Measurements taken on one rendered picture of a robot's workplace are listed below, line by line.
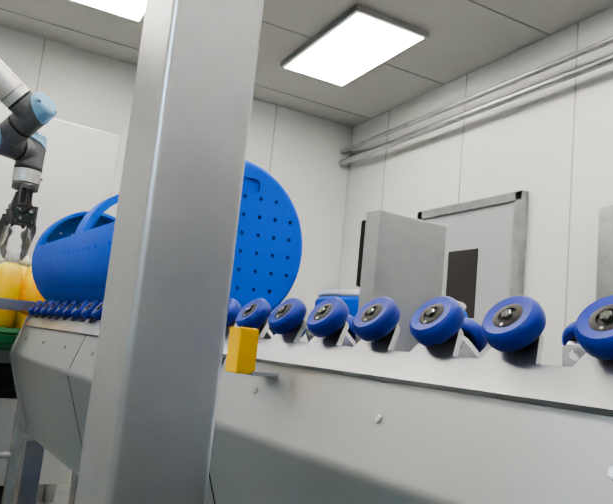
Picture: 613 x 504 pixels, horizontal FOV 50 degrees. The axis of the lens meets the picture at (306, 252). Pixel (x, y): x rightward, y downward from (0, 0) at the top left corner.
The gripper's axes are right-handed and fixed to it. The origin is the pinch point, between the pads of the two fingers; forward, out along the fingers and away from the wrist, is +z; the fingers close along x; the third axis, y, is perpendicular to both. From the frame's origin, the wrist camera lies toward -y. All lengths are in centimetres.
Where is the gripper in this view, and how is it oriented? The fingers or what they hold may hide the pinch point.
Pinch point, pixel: (12, 254)
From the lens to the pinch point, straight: 202.9
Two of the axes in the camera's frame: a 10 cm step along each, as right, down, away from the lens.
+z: -1.0, 9.8, -1.5
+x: 8.3, 1.6, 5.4
